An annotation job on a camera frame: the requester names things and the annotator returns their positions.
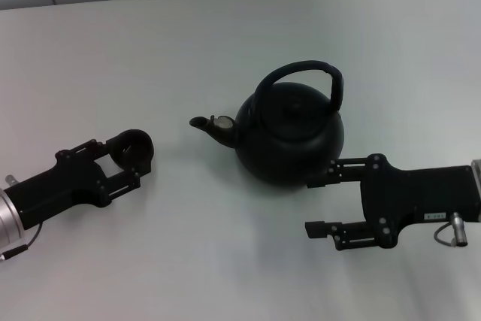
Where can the black round teapot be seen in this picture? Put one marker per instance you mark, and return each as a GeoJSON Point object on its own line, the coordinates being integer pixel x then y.
{"type": "Point", "coordinates": [293, 148]}

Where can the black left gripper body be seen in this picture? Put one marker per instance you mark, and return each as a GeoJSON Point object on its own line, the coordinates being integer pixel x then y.
{"type": "Point", "coordinates": [56, 189]}

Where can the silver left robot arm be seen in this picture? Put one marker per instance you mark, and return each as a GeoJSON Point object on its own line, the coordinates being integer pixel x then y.
{"type": "Point", "coordinates": [9, 215]}

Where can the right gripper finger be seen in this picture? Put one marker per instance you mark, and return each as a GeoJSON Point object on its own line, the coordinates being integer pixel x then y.
{"type": "Point", "coordinates": [345, 170]}
{"type": "Point", "coordinates": [319, 229]}

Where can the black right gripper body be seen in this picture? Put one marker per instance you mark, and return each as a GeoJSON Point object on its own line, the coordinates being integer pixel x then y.
{"type": "Point", "coordinates": [406, 197]}

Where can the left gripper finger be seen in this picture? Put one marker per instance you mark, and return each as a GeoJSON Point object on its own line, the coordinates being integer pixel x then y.
{"type": "Point", "coordinates": [124, 182]}
{"type": "Point", "coordinates": [84, 146]}

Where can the small black teacup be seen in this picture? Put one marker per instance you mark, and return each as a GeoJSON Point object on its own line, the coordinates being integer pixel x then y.
{"type": "Point", "coordinates": [132, 144]}

